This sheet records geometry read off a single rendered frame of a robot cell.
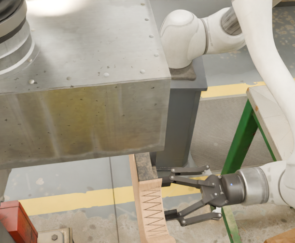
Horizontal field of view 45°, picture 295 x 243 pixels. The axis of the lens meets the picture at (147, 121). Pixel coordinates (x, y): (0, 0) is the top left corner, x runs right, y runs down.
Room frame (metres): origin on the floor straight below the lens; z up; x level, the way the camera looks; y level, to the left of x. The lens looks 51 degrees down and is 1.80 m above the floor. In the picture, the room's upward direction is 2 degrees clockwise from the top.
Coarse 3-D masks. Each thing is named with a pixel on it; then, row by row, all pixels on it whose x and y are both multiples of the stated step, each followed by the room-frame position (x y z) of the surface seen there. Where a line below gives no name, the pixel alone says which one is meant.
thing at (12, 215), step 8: (16, 200) 0.57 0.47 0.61; (0, 208) 0.53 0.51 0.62; (8, 208) 0.53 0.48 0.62; (16, 208) 0.54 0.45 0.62; (0, 216) 0.50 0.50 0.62; (8, 216) 0.50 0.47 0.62; (16, 216) 0.51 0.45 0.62; (24, 216) 0.54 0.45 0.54; (8, 224) 0.48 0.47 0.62; (16, 224) 0.48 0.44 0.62; (24, 224) 0.51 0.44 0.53; (32, 224) 0.56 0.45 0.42; (16, 232) 0.45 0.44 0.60; (24, 232) 0.48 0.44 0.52; (32, 232) 0.53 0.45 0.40; (16, 240) 0.45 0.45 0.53; (24, 240) 0.46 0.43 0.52; (32, 240) 0.50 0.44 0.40
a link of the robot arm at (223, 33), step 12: (276, 0) 0.96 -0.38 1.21; (228, 12) 1.15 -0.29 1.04; (204, 24) 1.23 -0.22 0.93; (216, 24) 1.19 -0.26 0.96; (228, 24) 1.13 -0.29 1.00; (216, 36) 1.16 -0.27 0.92; (228, 36) 1.15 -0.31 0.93; (240, 36) 1.15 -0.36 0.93; (216, 48) 1.17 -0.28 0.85; (228, 48) 1.17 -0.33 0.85
